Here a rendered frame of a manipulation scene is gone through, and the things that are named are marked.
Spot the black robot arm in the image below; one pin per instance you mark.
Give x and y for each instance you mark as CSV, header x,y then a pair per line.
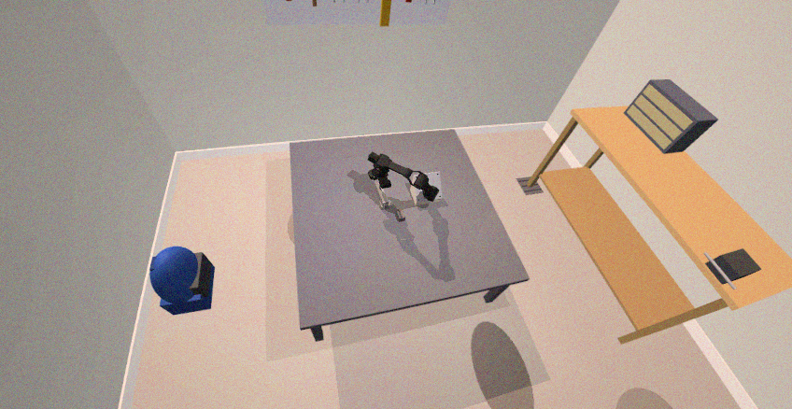
x,y
384,163

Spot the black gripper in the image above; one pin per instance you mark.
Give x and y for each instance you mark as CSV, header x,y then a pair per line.
x,y
383,180

